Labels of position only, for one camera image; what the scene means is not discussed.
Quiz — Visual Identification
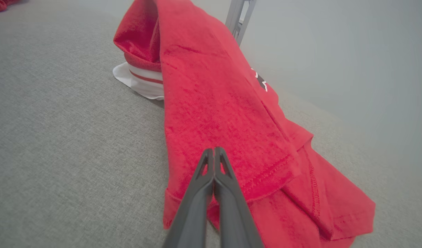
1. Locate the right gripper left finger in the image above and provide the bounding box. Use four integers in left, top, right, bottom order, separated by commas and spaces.
163, 148, 215, 248

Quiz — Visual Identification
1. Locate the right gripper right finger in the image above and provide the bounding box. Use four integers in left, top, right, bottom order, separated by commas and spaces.
214, 147, 264, 248

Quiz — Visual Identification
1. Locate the red basketball jersey white trim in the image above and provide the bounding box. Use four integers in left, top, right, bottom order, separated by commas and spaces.
113, 0, 376, 248

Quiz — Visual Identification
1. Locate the grey fabric sofa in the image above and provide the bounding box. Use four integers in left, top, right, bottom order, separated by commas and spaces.
0, 0, 422, 248

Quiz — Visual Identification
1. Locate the grey metal truss post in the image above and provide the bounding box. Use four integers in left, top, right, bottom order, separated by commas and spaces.
225, 0, 257, 46

